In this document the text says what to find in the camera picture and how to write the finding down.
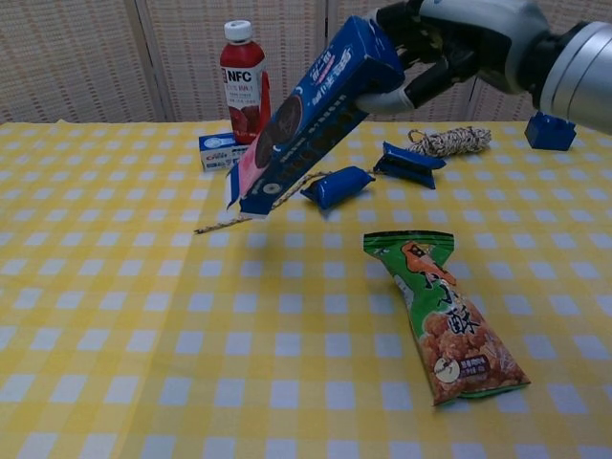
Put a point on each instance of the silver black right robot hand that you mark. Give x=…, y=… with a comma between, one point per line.
x=492, y=43

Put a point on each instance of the blue cookie box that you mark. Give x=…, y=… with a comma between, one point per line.
x=311, y=119

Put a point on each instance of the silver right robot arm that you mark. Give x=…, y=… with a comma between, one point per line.
x=583, y=72

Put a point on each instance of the blue snack packet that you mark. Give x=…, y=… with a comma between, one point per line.
x=339, y=186
x=406, y=165

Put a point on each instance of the blue white toothpaste box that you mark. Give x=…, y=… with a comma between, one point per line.
x=215, y=150

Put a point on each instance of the yellow checkered tablecloth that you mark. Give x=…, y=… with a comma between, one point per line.
x=143, y=334

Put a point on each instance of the blue toy building block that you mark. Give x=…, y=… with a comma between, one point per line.
x=550, y=136

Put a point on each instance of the red juice bottle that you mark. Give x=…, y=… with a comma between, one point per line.
x=241, y=81

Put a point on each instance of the green snack bag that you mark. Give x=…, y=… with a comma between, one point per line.
x=449, y=325

